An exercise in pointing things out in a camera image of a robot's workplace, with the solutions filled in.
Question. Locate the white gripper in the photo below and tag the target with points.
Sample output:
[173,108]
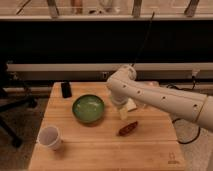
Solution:
[120,98]

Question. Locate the green ceramic bowl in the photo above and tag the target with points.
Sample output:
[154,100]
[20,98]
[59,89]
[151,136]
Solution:
[88,108]

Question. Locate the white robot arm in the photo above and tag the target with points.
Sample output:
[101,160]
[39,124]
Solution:
[193,107]

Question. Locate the white rectangular block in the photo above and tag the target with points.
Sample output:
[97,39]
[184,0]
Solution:
[130,105]

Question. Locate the brown sausage-shaped object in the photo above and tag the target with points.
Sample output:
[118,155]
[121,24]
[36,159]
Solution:
[127,129]

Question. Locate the black smartphone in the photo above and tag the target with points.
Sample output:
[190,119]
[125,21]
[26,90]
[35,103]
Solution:
[66,90]

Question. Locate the white paper cup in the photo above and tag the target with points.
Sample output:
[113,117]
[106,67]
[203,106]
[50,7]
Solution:
[50,137]

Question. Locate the white baseboard heater rail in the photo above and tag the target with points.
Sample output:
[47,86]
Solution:
[101,71]

